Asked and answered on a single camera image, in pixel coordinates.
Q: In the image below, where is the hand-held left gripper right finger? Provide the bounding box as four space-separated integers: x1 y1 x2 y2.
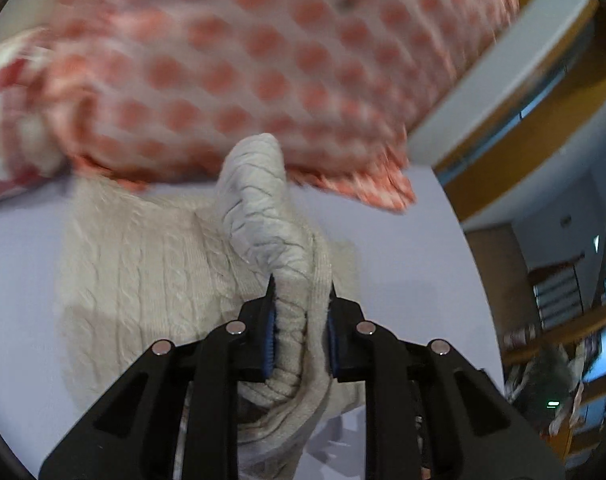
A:
326 282 566 480

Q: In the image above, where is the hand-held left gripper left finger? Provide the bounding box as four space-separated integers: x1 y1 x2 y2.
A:
38 274 279 480

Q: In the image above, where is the cream cable-knit sweater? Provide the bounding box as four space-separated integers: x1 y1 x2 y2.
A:
56 133 362 472

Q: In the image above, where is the wooden shelf unit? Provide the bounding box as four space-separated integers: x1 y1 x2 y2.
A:
501 255 606 461

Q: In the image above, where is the red and white patterned blanket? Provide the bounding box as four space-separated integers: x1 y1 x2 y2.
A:
42 0 520 213

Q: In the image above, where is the red and white checkered cloth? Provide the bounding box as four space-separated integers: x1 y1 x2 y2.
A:
0 27 74 206

